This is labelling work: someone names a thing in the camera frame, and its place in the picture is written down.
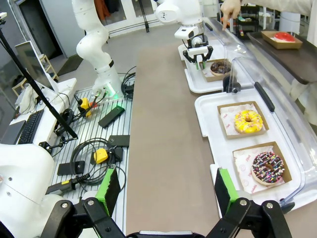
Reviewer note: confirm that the yellow emergency stop button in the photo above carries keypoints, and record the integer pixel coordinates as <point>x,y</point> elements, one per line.
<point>85,103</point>
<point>100,156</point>

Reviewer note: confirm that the black box with green light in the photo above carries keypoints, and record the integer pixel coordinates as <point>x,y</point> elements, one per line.
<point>111,116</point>

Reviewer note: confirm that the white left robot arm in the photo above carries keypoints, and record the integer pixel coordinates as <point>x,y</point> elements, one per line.
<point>91,49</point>

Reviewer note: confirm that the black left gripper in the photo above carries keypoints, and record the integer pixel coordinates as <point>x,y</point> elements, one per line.
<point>204,41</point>

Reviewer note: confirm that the person right forearm cream sleeve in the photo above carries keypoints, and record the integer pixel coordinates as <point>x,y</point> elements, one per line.
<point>277,5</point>

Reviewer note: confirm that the wooden stool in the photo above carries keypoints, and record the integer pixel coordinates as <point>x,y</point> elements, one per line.
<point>47,69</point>

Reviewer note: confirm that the black serving tray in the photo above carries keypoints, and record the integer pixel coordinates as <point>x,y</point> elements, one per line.
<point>292,64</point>

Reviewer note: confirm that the plain chocolate donut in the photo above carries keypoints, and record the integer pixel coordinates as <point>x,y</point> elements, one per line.
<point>219,69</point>

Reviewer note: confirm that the white printed paper liner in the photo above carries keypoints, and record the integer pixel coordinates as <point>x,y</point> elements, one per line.
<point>242,168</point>
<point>226,119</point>

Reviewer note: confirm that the black tripod pole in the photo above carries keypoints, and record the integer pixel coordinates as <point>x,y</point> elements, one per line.
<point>37,86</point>

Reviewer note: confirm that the red glazed donut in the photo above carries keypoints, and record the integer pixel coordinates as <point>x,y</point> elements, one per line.
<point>284,36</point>

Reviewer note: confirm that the black flat box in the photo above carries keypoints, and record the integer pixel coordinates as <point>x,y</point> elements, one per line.
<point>120,141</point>
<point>70,168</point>

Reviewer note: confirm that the black keyboard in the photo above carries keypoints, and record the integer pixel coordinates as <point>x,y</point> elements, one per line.
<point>31,127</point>

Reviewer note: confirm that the person torso cream cardigan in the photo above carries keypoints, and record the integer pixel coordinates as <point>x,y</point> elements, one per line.
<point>309,99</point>

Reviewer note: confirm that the dark grey tablet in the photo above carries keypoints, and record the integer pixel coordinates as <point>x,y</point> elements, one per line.
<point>12,132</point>

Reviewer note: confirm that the clear display lid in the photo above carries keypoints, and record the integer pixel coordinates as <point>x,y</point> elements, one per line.
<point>292,129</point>
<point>223,42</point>

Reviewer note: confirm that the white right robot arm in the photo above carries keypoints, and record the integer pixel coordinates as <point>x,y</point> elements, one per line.
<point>19,178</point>

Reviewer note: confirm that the cardboard donut box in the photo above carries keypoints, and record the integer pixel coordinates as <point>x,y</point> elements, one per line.
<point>287,173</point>
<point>230,137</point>
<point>208,77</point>
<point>272,44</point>

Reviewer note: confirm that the white cloth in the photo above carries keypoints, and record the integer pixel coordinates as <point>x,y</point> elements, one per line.
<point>27,98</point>

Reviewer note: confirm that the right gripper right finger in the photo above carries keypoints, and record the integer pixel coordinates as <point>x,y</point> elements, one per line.
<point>223,188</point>

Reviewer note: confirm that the person right hand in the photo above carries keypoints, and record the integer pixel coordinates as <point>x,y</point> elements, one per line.
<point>230,8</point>

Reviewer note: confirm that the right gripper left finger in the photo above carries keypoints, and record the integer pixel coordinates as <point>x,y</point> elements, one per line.
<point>112,188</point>

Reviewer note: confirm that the white desk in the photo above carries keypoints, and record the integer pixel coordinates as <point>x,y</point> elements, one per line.
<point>64,86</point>

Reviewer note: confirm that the yellow glazed sprinkle donut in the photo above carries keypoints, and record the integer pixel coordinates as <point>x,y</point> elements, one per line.
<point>244,126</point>

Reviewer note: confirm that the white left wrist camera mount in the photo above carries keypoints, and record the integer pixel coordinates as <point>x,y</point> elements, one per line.
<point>198,51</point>

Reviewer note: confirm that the computer monitor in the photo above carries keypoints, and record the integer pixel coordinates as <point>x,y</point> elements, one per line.
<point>34,64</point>

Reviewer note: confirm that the chocolate donut colourful sprinkles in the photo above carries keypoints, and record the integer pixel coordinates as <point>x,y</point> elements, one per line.
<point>260,173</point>

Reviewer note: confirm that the white display tray base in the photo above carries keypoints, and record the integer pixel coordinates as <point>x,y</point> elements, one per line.
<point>195,84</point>
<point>210,119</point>

